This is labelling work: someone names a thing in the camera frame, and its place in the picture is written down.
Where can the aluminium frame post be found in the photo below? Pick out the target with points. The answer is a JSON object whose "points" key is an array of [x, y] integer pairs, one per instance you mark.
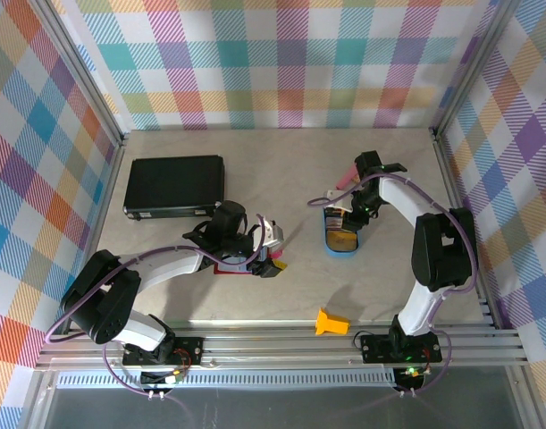
{"points": [[82, 67], [472, 67]]}

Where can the aluminium side rail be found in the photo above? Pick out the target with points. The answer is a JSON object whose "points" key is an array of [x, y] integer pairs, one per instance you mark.
{"points": [[95, 214], [447, 170]]}

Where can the gold credit card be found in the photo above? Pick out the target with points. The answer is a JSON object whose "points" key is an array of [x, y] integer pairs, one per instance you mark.
{"points": [[341, 241]]}

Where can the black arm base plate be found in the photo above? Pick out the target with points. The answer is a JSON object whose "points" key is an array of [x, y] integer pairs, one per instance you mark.
{"points": [[375, 350], [190, 346]]}

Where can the black briefcase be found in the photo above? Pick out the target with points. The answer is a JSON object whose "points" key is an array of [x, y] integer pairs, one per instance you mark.
{"points": [[174, 185]]}

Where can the yellow plastic stand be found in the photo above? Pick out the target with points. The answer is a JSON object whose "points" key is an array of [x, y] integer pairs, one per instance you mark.
{"points": [[330, 324]]}

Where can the red card holder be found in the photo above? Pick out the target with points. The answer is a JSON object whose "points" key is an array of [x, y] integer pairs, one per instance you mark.
{"points": [[231, 269]]}

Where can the black controller bracket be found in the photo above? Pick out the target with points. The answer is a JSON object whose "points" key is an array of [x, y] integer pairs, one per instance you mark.
{"points": [[409, 384], [154, 379]]}

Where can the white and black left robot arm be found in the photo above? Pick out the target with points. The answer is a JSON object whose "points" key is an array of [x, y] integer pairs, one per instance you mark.
{"points": [[103, 304]]}

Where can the pink toy microphone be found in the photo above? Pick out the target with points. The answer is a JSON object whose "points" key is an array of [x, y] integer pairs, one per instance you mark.
{"points": [[346, 178]]}

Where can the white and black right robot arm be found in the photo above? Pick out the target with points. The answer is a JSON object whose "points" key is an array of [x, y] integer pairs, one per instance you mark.
{"points": [[442, 250]]}

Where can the blue oval card tin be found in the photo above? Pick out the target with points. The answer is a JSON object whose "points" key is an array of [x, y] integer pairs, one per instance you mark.
{"points": [[341, 254]]}

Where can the aluminium frame rail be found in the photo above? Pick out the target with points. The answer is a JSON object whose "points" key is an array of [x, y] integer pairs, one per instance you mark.
{"points": [[277, 348]]}

